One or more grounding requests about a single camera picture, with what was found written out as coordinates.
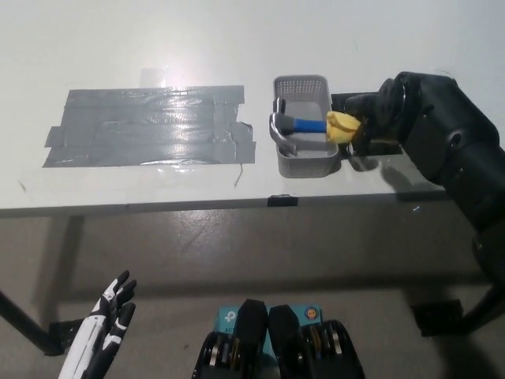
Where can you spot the black teal robot body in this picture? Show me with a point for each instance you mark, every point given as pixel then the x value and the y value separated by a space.
pixel 286 347

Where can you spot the small black tape piece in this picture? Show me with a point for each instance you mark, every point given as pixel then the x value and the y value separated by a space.
pixel 282 201

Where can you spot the blue hammer with yellow wrap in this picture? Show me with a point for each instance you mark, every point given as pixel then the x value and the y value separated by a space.
pixel 305 125

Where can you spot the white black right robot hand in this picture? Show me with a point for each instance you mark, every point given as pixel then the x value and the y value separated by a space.
pixel 382 110

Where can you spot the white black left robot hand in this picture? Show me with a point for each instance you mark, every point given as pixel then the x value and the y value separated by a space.
pixel 98 335

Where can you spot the gray perforated plastic basket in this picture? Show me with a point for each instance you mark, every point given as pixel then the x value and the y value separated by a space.
pixel 300 88

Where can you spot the black table leg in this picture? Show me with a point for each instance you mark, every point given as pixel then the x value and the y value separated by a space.
pixel 483 310
pixel 21 320

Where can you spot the gray duct tape patch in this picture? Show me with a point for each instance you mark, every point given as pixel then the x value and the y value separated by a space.
pixel 138 130

